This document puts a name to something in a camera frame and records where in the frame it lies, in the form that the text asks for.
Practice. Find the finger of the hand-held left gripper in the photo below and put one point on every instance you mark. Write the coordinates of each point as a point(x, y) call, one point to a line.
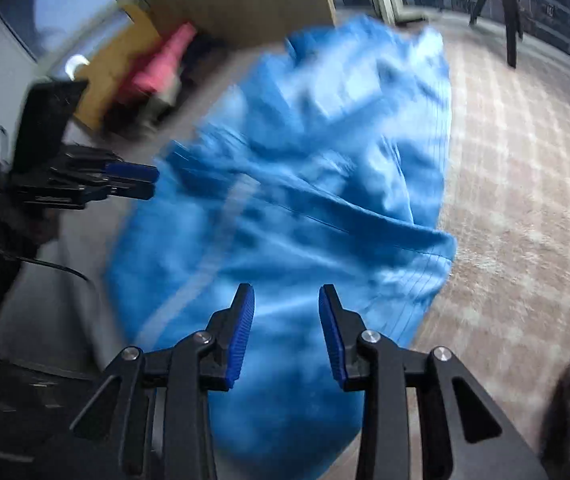
point(125, 191)
point(130, 172)

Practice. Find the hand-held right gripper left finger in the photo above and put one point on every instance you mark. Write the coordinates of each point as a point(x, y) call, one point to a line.
point(242, 340)

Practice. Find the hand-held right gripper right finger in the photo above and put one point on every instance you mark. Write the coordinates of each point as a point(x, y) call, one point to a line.
point(332, 340)

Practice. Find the blue zip coat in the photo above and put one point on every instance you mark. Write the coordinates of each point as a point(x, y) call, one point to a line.
point(305, 185)

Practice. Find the yellow wooden plank panel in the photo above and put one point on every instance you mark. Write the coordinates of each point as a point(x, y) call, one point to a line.
point(110, 70)

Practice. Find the beige knit sweater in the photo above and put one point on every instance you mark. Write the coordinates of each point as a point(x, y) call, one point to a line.
point(165, 100)

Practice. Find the pink garment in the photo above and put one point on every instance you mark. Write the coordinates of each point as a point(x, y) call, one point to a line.
point(160, 65)

